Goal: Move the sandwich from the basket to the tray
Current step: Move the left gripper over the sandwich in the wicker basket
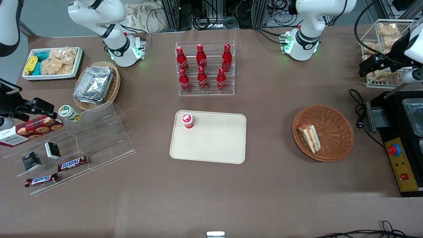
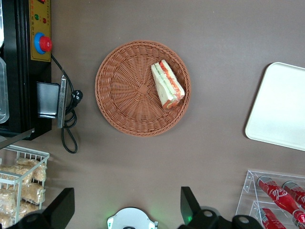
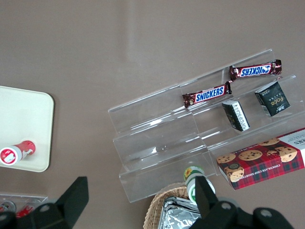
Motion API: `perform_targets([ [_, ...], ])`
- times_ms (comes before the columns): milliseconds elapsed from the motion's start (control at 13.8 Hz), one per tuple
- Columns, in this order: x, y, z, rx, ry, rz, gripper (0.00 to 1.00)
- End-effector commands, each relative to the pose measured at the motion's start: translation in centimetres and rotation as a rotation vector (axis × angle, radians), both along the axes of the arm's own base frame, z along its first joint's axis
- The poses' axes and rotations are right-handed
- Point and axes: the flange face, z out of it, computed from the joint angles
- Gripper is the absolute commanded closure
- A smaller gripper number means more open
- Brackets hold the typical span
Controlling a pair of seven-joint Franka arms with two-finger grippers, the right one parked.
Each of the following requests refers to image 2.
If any red cola bottle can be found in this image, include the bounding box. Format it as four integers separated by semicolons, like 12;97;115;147
255;207;287;229
282;181;305;208
256;175;305;221

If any clear acrylic bottle rack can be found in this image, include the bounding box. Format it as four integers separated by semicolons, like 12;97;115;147
235;169;305;229

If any clear bag of crispy snacks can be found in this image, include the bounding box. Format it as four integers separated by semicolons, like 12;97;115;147
16;157;47;182
18;200;40;219
0;212;13;229
20;182;46;205
0;164;34;185
0;188;17;214

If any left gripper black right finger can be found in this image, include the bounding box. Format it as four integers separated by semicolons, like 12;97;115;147
178;186;263;229

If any black electric fryer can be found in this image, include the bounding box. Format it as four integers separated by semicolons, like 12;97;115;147
0;0;69;150

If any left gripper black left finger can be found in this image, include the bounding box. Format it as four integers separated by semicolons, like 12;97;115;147
7;187;75;229

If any black power cable with plug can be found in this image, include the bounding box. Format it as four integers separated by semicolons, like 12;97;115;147
50;53;84;154

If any white wire rack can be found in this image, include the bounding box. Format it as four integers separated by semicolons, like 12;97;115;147
0;145;51;229

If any cream plastic serving tray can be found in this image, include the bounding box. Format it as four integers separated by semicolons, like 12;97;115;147
245;62;305;152

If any triangle sandwich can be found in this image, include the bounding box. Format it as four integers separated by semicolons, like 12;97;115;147
151;59;186;110

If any round brown wicker basket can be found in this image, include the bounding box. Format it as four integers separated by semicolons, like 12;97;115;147
94;40;192;137

